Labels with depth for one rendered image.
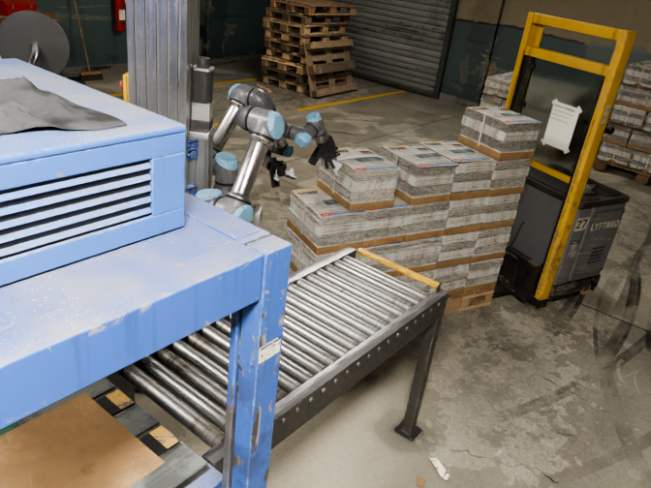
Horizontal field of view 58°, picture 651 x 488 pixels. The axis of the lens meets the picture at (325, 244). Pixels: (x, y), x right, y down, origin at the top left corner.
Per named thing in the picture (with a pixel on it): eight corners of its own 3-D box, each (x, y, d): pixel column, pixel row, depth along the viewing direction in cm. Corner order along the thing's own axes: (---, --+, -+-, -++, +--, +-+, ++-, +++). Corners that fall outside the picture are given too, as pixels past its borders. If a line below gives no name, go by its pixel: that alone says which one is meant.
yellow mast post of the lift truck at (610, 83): (529, 293, 408) (614, 28, 330) (539, 291, 412) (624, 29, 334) (539, 300, 401) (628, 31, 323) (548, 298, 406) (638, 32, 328)
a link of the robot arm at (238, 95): (206, 169, 302) (256, 82, 314) (185, 162, 309) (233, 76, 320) (217, 180, 313) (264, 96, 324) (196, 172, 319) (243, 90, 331)
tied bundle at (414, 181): (372, 182, 358) (378, 145, 347) (410, 178, 372) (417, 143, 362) (410, 206, 329) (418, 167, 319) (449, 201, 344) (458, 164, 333)
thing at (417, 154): (381, 147, 346) (382, 145, 345) (419, 144, 360) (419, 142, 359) (419, 168, 318) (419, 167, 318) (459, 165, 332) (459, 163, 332)
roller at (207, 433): (133, 371, 193) (132, 359, 191) (232, 448, 169) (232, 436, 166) (119, 378, 189) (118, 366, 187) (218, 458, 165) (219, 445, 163)
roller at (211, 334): (208, 332, 217) (208, 320, 214) (305, 395, 192) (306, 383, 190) (198, 338, 213) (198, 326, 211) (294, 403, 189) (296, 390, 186)
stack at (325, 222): (277, 312, 368) (289, 189, 331) (424, 283, 424) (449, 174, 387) (304, 348, 339) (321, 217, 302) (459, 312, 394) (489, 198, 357)
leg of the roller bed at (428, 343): (406, 424, 293) (432, 310, 263) (416, 430, 290) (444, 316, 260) (399, 430, 289) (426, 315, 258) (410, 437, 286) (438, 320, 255)
